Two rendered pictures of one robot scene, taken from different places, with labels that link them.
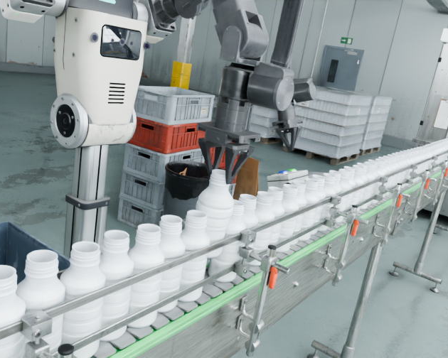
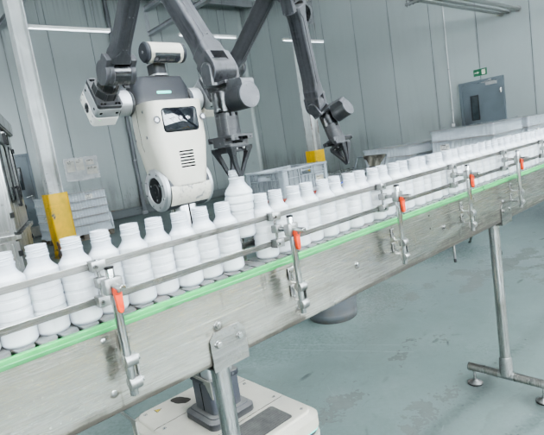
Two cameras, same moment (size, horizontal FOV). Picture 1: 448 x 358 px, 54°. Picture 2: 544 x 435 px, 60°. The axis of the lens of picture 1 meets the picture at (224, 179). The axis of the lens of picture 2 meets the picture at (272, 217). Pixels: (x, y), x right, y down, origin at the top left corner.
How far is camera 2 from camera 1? 0.51 m
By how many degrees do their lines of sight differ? 17
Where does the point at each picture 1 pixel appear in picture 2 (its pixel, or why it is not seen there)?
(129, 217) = not seen: hidden behind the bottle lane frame
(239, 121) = (230, 127)
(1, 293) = (71, 247)
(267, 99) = (237, 101)
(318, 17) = (441, 59)
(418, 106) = not seen: outside the picture
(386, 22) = (518, 37)
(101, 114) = (179, 177)
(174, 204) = not seen: hidden behind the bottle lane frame
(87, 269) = (129, 236)
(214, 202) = (232, 192)
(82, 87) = (159, 160)
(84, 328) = (138, 277)
